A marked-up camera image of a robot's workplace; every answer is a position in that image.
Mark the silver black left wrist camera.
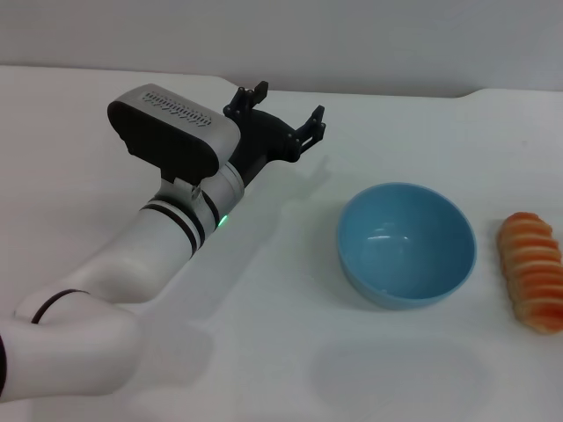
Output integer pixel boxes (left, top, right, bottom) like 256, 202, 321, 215
106, 83, 241, 184

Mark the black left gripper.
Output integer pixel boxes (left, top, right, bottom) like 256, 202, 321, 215
223, 80, 328, 186

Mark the orange striped bread loaf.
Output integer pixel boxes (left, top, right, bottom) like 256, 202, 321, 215
496, 211, 563, 337

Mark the blue bowl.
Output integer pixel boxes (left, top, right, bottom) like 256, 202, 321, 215
337, 182, 478, 312

